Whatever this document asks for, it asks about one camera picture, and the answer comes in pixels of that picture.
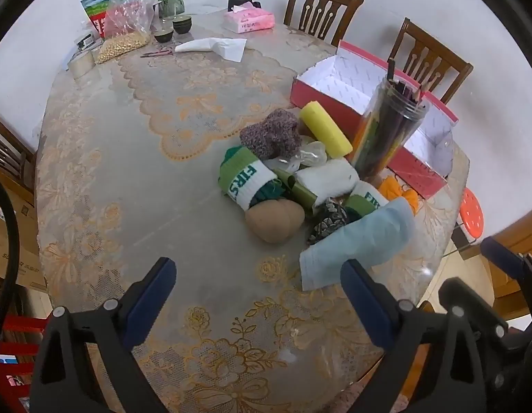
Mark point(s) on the red plastic stool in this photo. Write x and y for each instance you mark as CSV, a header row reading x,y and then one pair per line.
x,y
470,215

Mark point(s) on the light blue towel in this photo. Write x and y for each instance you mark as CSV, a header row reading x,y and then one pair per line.
x,y
356,245

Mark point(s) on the pink scissors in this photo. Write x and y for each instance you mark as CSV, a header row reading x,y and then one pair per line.
x,y
158,53

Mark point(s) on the red and green carton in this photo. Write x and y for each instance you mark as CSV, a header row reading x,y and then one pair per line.
x,y
94,8

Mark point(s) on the clear tape roll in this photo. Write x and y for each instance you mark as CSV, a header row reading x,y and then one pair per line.
x,y
81,64

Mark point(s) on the purple knit cloth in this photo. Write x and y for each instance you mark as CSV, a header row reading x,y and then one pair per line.
x,y
270,135

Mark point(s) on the pink tissue pack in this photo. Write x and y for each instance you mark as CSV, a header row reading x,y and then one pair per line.
x,y
249,20

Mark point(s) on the black teapot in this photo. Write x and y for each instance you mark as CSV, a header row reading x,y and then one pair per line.
x,y
238,2

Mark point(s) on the wooden cabinet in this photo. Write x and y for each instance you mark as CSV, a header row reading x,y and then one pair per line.
x,y
511,236

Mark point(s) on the olive green cloth roll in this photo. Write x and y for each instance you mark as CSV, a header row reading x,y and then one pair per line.
x,y
302,193

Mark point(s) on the brown wooden chair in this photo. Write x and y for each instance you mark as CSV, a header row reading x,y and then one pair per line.
x,y
425,58
322,8
10,150

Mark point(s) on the clear bag of pink packets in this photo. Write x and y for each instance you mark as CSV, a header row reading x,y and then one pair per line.
x,y
126,15

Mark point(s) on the yellow sponge block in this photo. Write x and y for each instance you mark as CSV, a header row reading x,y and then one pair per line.
x,y
326,129

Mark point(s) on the orange cloth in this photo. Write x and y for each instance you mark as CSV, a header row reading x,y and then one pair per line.
x,y
395,187

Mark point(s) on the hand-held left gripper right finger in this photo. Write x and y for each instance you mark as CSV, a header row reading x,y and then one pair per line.
x,y
364,301

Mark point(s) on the brown cardboard box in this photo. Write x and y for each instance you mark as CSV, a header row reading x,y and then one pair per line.
x,y
25,241

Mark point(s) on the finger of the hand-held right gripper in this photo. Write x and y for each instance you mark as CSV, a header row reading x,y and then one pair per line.
x,y
502,256
476,305

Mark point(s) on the red plastic crate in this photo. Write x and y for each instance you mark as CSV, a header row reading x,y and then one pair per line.
x,y
16,348

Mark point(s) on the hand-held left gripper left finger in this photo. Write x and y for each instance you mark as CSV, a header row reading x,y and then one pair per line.
x,y
150,299

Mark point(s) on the white towel roll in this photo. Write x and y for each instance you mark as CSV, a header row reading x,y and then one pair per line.
x,y
326,178

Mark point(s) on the red cardboard box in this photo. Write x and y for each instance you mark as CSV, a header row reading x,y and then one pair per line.
x,y
322,99

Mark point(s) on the clear tube of coloured pencils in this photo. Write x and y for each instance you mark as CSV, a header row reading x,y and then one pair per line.
x,y
386,137

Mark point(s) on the dark patterned sock roll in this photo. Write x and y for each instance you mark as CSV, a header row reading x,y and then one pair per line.
x,y
328,221

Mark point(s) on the white tissue paper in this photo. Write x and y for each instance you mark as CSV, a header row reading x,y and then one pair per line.
x,y
214,46

